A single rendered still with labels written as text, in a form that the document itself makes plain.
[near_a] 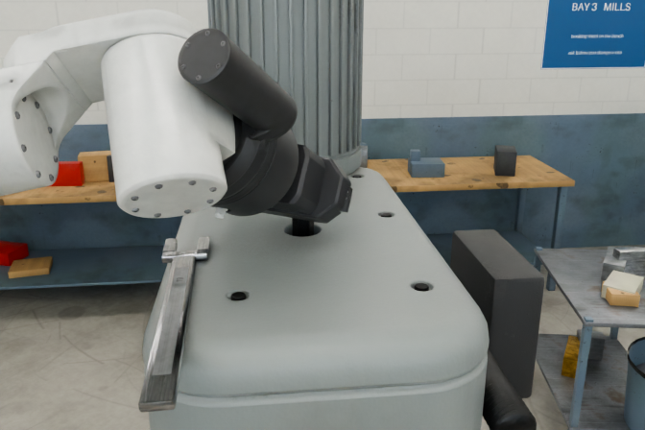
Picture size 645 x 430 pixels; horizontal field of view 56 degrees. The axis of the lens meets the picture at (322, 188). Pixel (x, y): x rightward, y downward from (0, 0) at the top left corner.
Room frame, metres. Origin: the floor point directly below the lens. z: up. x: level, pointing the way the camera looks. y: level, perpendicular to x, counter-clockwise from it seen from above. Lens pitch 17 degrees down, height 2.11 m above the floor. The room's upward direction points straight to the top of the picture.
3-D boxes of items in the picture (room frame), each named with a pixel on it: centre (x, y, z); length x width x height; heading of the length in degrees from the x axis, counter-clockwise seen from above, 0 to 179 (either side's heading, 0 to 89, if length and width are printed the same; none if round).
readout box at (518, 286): (0.90, -0.28, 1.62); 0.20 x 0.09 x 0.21; 6
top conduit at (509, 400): (0.61, -0.12, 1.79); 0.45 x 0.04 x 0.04; 6
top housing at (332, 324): (0.58, 0.02, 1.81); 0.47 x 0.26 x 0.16; 6
